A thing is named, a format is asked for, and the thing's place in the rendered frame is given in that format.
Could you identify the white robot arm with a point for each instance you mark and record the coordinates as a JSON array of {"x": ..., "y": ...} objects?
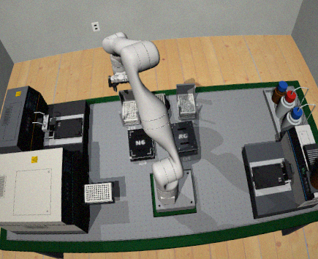
[{"x": 138, "y": 56}]

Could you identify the black plate nest with label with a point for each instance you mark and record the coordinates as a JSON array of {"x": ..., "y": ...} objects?
[{"x": 140, "y": 145}]

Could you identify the blue bottle cap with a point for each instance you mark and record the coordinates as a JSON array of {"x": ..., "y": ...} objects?
[
  {"x": 297, "y": 114},
  {"x": 282, "y": 86}
]

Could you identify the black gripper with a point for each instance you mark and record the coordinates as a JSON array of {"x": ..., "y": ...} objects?
[{"x": 114, "y": 84}]

